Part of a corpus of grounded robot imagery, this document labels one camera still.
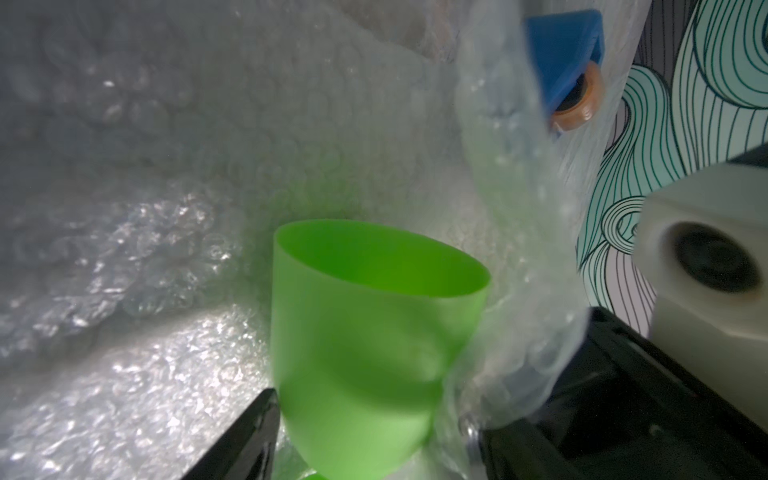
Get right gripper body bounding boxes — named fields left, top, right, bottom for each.
left=533, top=307, right=767, bottom=479

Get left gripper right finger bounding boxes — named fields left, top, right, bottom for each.
left=464, top=419, right=585, bottom=480

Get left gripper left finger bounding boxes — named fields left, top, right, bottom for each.
left=182, top=388, right=280, bottom=480

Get green plastic wine glass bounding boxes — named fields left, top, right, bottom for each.
left=270, top=219, right=491, bottom=479

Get clear bubble wrap sheet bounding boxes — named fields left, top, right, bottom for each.
left=1, top=1, right=649, bottom=479

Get blue tape dispenser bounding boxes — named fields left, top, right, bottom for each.
left=524, top=9, right=605, bottom=133

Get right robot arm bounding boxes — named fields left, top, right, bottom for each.
left=529, top=146, right=767, bottom=479

